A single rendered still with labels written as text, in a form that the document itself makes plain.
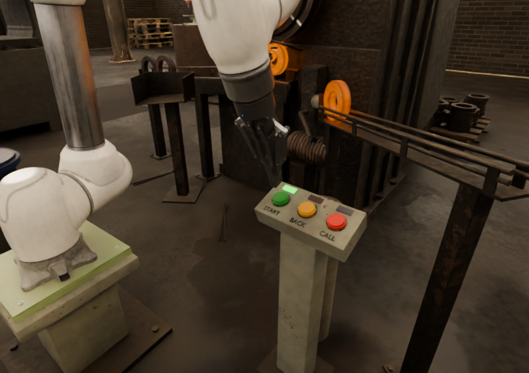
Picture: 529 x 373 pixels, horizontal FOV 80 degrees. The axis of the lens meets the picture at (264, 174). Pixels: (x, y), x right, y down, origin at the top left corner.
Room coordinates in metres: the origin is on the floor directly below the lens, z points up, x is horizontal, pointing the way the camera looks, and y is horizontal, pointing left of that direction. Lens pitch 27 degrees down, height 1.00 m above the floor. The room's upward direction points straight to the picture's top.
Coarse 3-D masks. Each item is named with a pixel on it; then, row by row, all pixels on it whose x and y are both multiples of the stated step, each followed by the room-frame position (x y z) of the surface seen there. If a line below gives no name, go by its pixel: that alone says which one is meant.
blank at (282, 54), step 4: (268, 44) 1.61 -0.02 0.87; (272, 44) 1.60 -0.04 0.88; (276, 44) 1.58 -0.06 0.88; (268, 48) 1.61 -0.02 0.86; (280, 48) 1.57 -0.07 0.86; (284, 48) 1.58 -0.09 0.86; (276, 52) 1.58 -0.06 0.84; (280, 52) 1.57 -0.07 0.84; (284, 52) 1.56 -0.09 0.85; (280, 56) 1.57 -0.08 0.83; (284, 56) 1.55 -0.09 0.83; (280, 60) 1.57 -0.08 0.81; (284, 60) 1.55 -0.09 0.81; (272, 64) 1.63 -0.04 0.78; (276, 64) 1.58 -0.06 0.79; (280, 64) 1.57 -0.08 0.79; (284, 64) 1.56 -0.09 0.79; (272, 68) 1.60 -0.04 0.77; (276, 68) 1.58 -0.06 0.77; (280, 68) 1.57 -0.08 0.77; (284, 68) 1.57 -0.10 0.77; (272, 72) 1.60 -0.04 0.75; (276, 72) 1.58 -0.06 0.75; (280, 72) 1.58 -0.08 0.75
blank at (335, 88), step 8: (336, 80) 1.20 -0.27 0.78; (328, 88) 1.24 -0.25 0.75; (336, 88) 1.18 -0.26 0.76; (344, 88) 1.15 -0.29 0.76; (328, 96) 1.23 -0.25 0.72; (336, 96) 1.18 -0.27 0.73; (344, 96) 1.13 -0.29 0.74; (328, 104) 1.23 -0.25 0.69; (344, 104) 1.13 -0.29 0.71; (328, 112) 1.22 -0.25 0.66; (344, 112) 1.13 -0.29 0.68; (336, 120) 1.16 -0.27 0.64
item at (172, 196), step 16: (144, 80) 1.76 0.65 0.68; (160, 80) 1.81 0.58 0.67; (176, 80) 1.80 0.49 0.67; (192, 80) 1.76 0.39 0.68; (144, 96) 1.73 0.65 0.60; (160, 96) 1.77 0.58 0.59; (176, 96) 1.73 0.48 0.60; (192, 96) 1.73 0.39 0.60; (176, 112) 1.68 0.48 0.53; (176, 128) 1.67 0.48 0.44; (176, 144) 1.67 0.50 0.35; (176, 160) 1.67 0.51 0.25; (176, 176) 1.67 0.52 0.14; (176, 192) 1.71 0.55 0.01; (192, 192) 1.71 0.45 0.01
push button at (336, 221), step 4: (328, 216) 0.57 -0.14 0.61; (332, 216) 0.57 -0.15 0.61; (336, 216) 0.57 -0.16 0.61; (340, 216) 0.57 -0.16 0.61; (344, 216) 0.57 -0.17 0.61; (328, 220) 0.56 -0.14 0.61; (332, 220) 0.56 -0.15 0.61; (336, 220) 0.56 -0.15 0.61; (340, 220) 0.56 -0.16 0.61; (344, 220) 0.56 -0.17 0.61; (328, 224) 0.55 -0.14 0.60; (332, 224) 0.55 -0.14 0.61; (336, 224) 0.55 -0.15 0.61; (340, 224) 0.55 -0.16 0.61; (344, 224) 0.55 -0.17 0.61; (332, 228) 0.55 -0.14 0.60; (336, 228) 0.54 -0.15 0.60; (340, 228) 0.54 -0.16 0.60
